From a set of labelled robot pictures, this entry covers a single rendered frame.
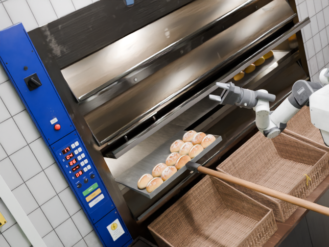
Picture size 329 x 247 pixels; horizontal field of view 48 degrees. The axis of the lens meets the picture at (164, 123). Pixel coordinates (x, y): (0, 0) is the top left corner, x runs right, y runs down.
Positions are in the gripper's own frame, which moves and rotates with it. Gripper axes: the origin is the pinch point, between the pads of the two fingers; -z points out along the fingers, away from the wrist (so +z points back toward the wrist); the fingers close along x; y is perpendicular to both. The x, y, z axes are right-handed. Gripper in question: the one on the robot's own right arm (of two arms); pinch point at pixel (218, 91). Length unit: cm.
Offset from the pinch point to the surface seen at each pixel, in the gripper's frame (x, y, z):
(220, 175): -25.7, 28.7, 9.2
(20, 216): -66, 43, -77
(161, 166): -49, 12, -12
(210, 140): -37.3, -3.2, 12.2
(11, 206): -61, 41, -81
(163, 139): -66, -23, -6
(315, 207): 6, 59, 30
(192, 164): -38.4, 15.0, 0.6
